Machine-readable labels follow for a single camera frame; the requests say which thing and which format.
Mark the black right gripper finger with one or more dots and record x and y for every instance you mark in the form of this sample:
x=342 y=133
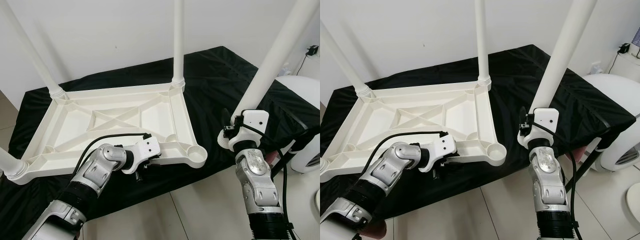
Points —
x=226 y=116
x=524 y=115

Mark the white plastic table leg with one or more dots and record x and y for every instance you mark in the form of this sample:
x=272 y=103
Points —
x=565 y=50
x=481 y=40
x=35 y=55
x=280 y=55
x=12 y=167
x=347 y=65
x=178 y=40

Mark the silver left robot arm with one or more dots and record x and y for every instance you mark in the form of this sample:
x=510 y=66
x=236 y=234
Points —
x=100 y=170
x=395 y=167

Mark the pink plastic stool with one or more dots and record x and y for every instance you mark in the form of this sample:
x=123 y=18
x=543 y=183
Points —
x=375 y=231
x=580 y=151
x=270 y=158

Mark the white dome appliance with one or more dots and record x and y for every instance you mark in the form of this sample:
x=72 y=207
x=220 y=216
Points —
x=300 y=87
x=612 y=90

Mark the black power adapter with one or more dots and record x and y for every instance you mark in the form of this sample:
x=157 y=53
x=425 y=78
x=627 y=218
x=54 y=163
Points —
x=624 y=48
x=312 y=50

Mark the white square cabinet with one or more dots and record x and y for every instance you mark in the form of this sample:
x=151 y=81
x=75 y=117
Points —
x=627 y=62

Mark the white insect zapper lamp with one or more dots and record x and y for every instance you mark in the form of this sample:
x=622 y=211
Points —
x=637 y=45

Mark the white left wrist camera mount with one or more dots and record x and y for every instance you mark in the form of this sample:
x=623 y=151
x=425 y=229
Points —
x=147 y=147
x=442 y=145

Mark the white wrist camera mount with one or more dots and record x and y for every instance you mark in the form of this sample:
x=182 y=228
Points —
x=442 y=145
x=147 y=147
x=255 y=122
x=545 y=120

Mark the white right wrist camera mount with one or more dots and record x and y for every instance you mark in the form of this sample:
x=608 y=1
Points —
x=255 y=122
x=545 y=120

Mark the white wall socket plug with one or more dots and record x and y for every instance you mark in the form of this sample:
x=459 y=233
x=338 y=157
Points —
x=596 y=67
x=286 y=69

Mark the white pedestal fan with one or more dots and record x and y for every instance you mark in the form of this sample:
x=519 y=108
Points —
x=318 y=200
x=634 y=202

